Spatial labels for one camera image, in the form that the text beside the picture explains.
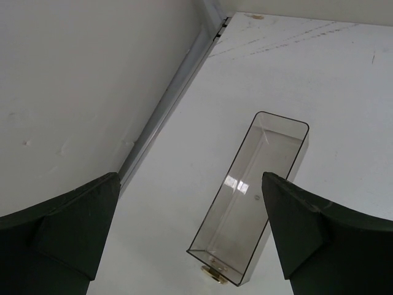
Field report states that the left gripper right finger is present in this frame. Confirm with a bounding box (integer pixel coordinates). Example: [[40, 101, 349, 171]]
[[262, 172, 392, 294]]

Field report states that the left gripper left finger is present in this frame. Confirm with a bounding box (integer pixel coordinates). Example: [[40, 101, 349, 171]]
[[1, 172, 121, 294]]

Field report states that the clear plastic box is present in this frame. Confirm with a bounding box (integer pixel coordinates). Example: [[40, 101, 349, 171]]
[[187, 111, 309, 287]]

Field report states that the aluminium left side rail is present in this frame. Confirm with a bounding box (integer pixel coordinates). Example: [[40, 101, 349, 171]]
[[119, 1, 228, 193]]

